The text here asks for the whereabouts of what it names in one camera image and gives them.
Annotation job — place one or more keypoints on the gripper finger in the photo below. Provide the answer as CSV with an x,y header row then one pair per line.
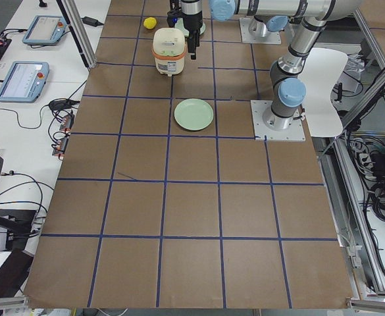
x,y
196,39
192,45

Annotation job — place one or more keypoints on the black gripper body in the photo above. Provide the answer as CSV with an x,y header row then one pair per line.
x,y
192,22

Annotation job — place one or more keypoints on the white rice cooker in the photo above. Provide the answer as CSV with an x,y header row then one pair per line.
x,y
169,49

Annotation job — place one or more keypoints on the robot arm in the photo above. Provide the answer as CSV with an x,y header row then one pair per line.
x,y
289,91
192,6

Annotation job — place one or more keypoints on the green plate near arm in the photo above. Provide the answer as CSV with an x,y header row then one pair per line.
x,y
193,114
180,25

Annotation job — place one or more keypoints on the yellow toy bell pepper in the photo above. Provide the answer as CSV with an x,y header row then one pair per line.
x,y
150,23

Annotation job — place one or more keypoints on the black power adapter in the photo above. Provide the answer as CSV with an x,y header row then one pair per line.
x,y
91,21

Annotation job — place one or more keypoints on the white chair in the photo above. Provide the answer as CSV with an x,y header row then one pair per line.
x,y
321,70

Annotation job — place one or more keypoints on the teach pendant far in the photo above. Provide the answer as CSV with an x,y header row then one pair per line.
x,y
45,30

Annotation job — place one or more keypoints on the teach pendant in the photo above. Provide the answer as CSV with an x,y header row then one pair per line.
x,y
45,30
24,82

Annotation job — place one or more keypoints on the teach pendant near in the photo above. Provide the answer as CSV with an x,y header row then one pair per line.
x,y
24,82

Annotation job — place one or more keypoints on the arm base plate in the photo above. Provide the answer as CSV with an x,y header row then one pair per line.
x,y
267,126
255,31

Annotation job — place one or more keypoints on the aluminium frame post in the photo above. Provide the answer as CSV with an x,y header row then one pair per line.
x,y
74,22

